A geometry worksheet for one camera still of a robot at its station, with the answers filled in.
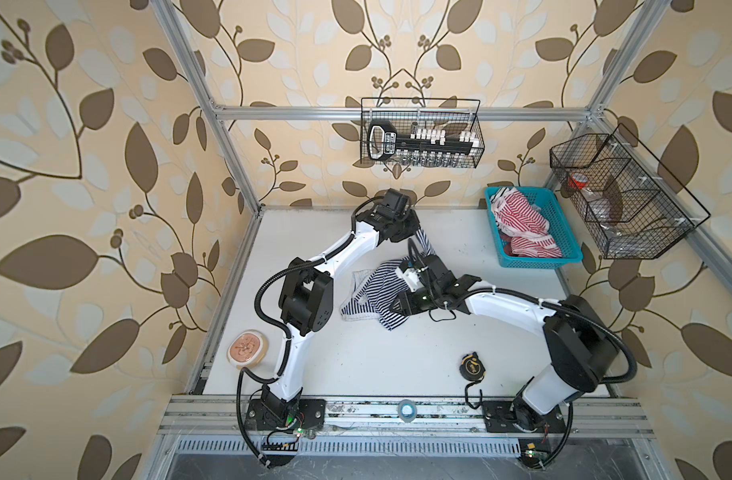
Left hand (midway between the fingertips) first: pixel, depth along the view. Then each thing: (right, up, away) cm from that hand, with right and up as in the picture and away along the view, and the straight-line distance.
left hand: (426, 221), depth 89 cm
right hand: (-9, -25, -5) cm, 27 cm away
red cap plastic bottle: (+45, +12, -1) cm, 47 cm away
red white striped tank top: (+37, -3, +16) cm, 41 cm away
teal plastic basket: (+49, +10, +23) cm, 55 cm away
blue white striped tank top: (-14, -20, +7) cm, 26 cm away
